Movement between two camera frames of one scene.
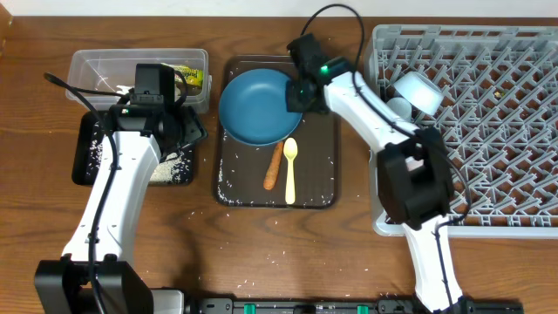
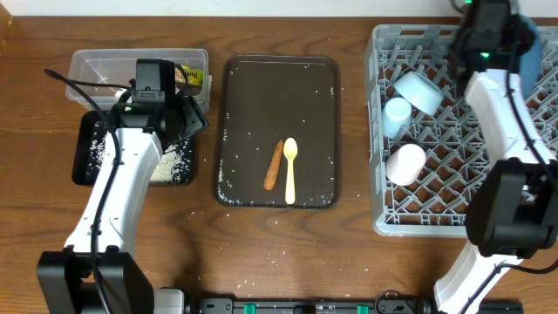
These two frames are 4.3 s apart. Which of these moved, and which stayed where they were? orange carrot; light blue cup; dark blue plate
Moved: dark blue plate
Stayed: orange carrot; light blue cup
